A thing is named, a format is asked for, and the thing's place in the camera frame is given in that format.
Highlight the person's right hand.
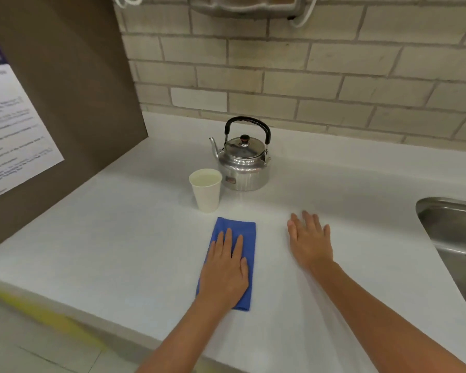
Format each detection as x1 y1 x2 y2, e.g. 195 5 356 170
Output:
287 210 335 272

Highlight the silver metal kettle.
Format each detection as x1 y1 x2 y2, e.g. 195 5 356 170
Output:
208 116 272 192

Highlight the brown side panel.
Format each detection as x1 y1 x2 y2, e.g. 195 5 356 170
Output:
0 0 149 255

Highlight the white printed paper notice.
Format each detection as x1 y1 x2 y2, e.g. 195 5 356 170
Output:
0 22 66 205

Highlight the person's left hand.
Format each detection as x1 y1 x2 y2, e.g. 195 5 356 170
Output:
197 228 251 310

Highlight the grey wall-mounted fixture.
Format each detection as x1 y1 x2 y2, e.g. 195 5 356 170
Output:
186 0 308 20

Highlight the person's right forearm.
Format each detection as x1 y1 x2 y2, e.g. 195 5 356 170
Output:
309 261 466 373

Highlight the stainless steel sink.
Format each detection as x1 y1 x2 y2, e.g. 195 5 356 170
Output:
415 196 466 324

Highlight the silver kettle lid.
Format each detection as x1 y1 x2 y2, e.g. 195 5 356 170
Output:
224 134 266 156

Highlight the blue cloth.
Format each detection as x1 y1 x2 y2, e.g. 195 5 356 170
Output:
196 217 257 312

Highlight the white paper cup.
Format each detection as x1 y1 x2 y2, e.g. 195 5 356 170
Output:
189 168 223 213

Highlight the person's left forearm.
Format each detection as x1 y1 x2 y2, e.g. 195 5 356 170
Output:
135 297 234 373

